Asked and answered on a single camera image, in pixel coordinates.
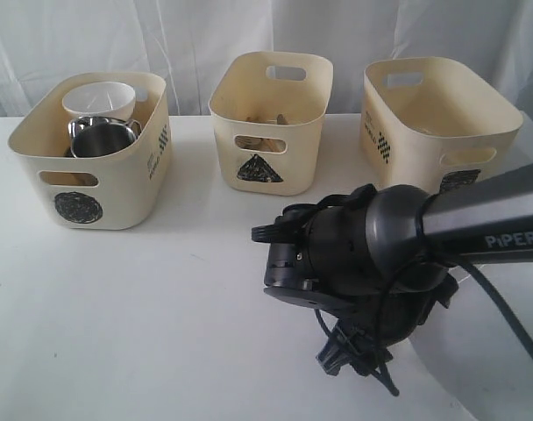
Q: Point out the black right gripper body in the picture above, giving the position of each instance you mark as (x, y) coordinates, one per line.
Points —
(362, 339)

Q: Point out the cream bin with triangle mark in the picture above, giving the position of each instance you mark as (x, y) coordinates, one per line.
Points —
(265, 84)

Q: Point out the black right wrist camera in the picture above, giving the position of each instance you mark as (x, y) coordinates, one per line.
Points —
(311, 294)

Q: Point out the cream bin with circle mark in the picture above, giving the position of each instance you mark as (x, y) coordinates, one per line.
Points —
(112, 192)

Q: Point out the cream bin with square mark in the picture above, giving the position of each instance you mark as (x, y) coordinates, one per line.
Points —
(433, 123)

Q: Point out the steel mug with wire handle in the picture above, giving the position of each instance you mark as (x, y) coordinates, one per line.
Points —
(95, 136)

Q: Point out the white ceramic bowl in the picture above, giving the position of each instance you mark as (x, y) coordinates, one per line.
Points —
(104, 99)

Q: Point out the wooden chopstick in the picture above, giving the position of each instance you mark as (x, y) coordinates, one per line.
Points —
(279, 120)
(260, 144)

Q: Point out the white rectangular plate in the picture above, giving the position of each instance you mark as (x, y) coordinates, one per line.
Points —
(471, 351)

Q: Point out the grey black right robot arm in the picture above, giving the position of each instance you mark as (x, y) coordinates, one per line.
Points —
(378, 260)

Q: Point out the white curtain backdrop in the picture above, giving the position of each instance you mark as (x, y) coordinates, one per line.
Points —
(191, 43)

